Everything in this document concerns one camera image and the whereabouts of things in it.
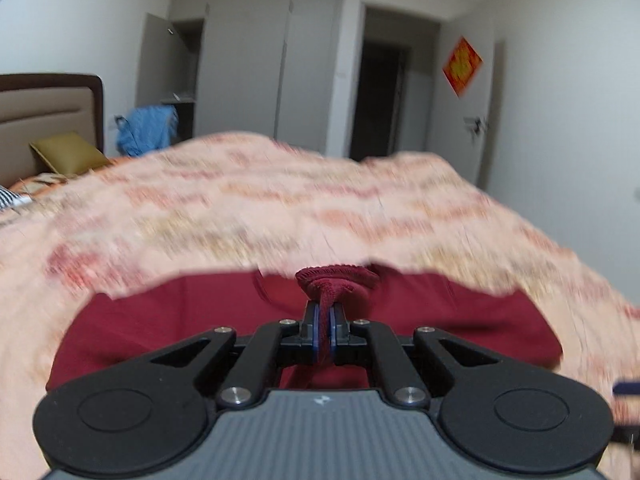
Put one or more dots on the brown padded bed headboard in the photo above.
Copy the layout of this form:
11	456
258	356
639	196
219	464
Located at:
45	110

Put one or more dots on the light blue clothing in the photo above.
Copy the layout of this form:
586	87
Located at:
147	130

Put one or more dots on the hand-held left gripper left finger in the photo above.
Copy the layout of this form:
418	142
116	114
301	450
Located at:
312	332

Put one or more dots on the grey wardrobe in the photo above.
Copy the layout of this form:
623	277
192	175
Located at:
245	60

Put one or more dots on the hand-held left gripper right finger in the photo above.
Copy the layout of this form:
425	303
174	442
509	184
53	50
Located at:
334	332

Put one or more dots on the dark red garment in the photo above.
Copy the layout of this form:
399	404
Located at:
150	320

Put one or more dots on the open grey wardrobe door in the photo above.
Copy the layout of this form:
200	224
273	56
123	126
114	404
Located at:
155	60

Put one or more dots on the white room door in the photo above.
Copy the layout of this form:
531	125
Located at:
450	125

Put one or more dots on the dark doorway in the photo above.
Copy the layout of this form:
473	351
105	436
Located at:
380	100

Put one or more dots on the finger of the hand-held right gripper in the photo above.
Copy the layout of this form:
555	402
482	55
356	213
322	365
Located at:
627	390

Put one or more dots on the olive green pillow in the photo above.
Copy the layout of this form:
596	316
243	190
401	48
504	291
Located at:
70	155

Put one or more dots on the red diamond door decoration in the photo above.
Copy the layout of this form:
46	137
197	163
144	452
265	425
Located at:
462	66

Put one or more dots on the floral peach blanket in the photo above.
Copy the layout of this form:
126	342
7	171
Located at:
300	210

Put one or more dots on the black white striped pillow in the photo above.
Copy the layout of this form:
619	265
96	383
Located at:
7	197

